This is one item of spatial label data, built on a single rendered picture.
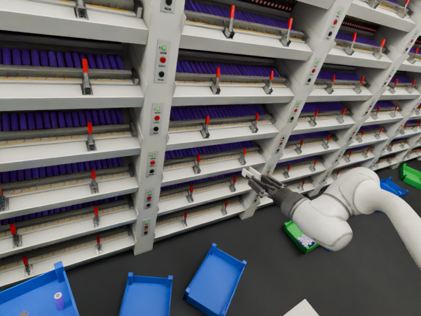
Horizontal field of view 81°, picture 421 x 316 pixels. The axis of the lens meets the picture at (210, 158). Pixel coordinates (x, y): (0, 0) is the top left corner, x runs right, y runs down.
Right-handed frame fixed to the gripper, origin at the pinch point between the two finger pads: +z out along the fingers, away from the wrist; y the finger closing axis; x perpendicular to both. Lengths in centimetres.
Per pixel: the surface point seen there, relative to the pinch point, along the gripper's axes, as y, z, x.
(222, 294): -7, -4, -63
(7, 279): -89, 30, -46
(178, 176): -21.7, 21.7, -8.5
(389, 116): 149, 19, 12
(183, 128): -20.5, 22.4, 13.4
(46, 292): -73, -4, -22
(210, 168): -4.6, 22.6, -7.8
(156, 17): -38, 8, 51
